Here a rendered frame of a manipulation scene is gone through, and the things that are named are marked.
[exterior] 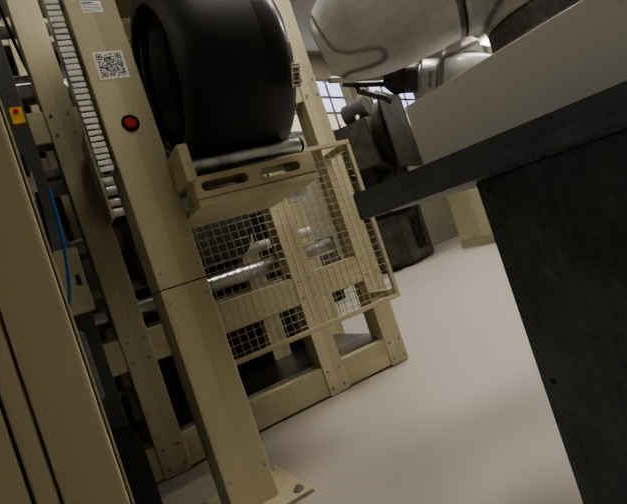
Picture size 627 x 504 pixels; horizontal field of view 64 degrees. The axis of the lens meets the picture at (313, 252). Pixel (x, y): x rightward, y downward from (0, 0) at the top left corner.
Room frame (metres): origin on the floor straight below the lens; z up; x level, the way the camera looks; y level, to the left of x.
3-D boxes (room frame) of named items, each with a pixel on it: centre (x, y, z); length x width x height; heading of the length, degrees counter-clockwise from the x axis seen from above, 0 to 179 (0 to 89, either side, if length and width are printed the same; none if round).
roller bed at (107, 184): (1.72, 0.53, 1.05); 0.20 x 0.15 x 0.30; 118
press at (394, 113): (7.29, -1.25, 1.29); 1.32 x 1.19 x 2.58; 134
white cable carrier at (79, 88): (1.28, 0.44, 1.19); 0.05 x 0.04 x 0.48; 28
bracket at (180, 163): (1.40, 0.32, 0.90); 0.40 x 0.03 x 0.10; 28
